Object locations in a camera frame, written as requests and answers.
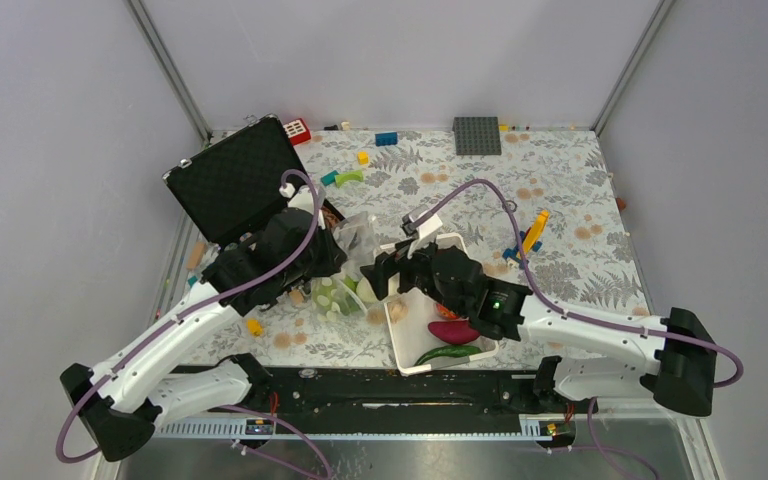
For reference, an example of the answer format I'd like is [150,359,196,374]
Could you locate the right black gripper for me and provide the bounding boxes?
[360,232,467,318]

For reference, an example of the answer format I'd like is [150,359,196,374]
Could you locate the clear zip top bag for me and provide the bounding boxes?
[314,212,380,321]

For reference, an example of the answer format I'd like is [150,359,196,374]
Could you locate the green cabbage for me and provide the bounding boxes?
[311,278,361,316]

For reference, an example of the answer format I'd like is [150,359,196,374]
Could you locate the purple sweet potato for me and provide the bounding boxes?
[427,320,481,345]

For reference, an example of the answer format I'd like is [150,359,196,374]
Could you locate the white radish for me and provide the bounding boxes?
[355,278,379,305]

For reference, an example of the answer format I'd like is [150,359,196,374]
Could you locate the red tomato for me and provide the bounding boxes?
[434,303,466,321]

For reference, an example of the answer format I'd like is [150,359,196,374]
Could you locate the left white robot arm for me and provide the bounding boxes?
[55,207,345,463]

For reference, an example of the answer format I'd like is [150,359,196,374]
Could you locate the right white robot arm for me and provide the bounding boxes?
[360,242,717,417]

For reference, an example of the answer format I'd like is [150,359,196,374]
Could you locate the garlic bulb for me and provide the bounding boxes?
[387,299,410,324]

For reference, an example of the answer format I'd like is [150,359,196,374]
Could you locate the white perforated plastic basket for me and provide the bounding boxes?
[373,231,499,378]

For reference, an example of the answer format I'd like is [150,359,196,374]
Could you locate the teal block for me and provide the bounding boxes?
[321,170,339,186]

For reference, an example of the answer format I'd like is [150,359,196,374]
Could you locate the black open case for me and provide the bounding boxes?
[162,114,346,248]

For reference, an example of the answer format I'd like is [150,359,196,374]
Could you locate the green curved block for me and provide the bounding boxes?
[334,170,365,188]

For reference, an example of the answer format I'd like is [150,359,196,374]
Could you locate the yellow small toy piece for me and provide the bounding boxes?
[246,318,264,337]

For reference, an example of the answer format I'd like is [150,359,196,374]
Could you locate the red white toy block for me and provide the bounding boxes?
[283,118,312,146]

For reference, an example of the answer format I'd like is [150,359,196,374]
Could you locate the green chili pepper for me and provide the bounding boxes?
[414,344,482,366]

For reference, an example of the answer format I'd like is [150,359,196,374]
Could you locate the blue lego brick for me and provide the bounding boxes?
[374,132,398,147]

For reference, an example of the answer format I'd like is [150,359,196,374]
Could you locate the yellow blue toy vehicle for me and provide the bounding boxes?
[502,210,550,267]

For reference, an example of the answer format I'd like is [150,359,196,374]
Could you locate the grey lego baseplate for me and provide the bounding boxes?
[452,116,502,156]

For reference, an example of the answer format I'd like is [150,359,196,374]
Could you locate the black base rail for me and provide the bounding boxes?
[220,354,588,434]

